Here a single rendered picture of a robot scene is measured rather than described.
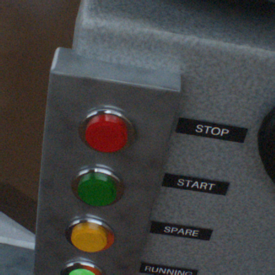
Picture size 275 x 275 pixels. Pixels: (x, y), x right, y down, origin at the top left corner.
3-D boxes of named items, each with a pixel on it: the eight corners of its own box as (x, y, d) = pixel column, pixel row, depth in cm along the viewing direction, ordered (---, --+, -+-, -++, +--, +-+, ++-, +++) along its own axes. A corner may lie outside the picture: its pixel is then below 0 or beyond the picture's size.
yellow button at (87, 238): (105, 245, 54) (110, 223, 53) (104, 256, 54) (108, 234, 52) (70, 239, 54) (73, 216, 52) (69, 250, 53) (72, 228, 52)
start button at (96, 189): (114, 199, 51) (120, 173, 49) (113, 210, 50) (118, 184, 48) (77, 193, 51) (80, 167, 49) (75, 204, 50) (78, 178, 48)
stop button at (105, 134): (124, 145, 47) (131, 115, 46) (123, 157, 47) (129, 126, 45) (85, 139, 47) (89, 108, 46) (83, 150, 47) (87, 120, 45)
